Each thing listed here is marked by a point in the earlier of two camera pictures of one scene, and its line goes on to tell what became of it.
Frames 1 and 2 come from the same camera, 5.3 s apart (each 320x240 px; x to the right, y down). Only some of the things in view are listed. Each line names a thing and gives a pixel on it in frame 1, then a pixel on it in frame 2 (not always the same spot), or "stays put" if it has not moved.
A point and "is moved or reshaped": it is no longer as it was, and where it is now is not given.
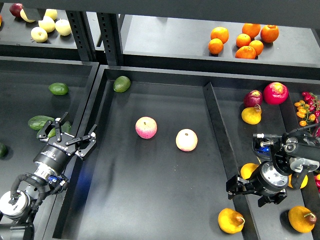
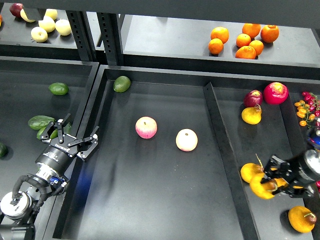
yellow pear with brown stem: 230,221 is moved or reshaped
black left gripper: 54,156 stays put
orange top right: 269,33 stays put
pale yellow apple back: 52,13 stays put
